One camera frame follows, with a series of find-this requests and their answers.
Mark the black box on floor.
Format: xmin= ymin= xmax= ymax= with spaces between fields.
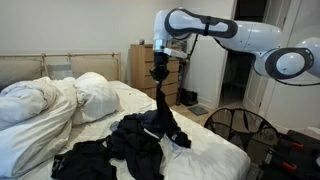
xmin=179 ymin=88 xmax=199 ymax=107

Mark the grey flat floor scale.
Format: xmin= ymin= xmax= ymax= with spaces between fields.
xmin=187 ymin=105 xmax=210 ymax=117

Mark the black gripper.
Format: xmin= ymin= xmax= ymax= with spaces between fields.
xmin=149 ymin=51 xmax=171 ymax=85

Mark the white crumpled duvet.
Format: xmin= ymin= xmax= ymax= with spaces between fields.
xmin=0 ymin=77 xmax=78 ymax=179

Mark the navy tank top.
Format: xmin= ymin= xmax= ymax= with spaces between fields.
xmin=139 ymin=81 xmax=193 ymax=149

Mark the orange handled black clamp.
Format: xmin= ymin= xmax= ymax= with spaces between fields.
xmin=279 ymin=133 xmax=305 ymax=150
xmin=265 ymin=149 xmax=298 ymax=173

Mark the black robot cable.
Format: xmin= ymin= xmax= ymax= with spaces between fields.
xmin=274 ymin=77 xmax=320 ymax=88
xmin=184 ymin=33 xmax=200 ymax=64

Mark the grey cushion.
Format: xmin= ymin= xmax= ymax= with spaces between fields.
xmin=46 ymin=64 xmax=74 ymax=81

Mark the black mesh laundry basket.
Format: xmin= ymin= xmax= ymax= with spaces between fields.
xmin=203 ymin=107 xmax=284 ymax=158

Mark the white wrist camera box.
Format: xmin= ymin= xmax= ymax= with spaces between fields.
xmin=163 ymin=47 xmax=188 ymax=61

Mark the wooden bed frame with headboard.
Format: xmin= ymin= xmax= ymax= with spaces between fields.
xmin=0 ymin=52 xmax=123 ymax=91

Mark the wooden chest of drawers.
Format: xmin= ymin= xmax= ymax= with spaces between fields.
xmin=129 ymin=44 xmax=182 ymax=108

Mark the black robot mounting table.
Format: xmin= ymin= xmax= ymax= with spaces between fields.
xmin=259 ymin=129 xmax=320 ymax=180

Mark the white panel door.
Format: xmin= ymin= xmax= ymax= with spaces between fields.
xmin=242 ymin=0 xmax=291 ymax=114

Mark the white sheeted mattress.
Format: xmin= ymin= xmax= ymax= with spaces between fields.
xmin=19 ymin=80 xmax=252 ymax=180

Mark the small grey cloth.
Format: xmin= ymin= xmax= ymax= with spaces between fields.
xmin=109 ymin=120 xmax=120 ymax=133

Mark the black garment with print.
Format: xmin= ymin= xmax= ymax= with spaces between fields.
xmin=50 ymin=139 xmax=118 ymax=180

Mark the black clothes pile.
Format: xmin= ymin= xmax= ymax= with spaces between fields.
xmin=108 ymin=113 xmax=164 ymax=180

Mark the white pillow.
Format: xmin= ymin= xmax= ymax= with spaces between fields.
xmin=71 ymin=72 xmax=121 ymax=127

